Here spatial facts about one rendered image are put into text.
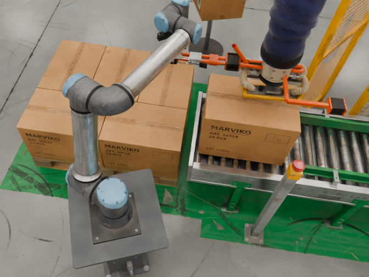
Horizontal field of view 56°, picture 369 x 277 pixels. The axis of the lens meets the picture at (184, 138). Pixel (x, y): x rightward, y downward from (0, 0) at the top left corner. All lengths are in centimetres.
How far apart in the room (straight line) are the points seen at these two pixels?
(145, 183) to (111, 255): 45
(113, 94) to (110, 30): 298
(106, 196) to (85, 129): 39
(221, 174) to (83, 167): 102
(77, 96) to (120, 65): 166
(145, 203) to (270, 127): 88
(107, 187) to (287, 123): 116
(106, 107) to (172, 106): 140
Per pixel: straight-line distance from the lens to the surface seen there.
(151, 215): 200
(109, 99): 134
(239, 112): 220
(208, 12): 338
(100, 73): 298
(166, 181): 286
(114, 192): 176
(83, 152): 164
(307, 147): 271
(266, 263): 281
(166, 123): 260
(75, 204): 208
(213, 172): 236
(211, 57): 202
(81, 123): 150
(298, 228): 299
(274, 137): 226
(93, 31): 431
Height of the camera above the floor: 259
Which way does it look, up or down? 54 degrees down
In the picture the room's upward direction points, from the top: 7 degrees clockwise
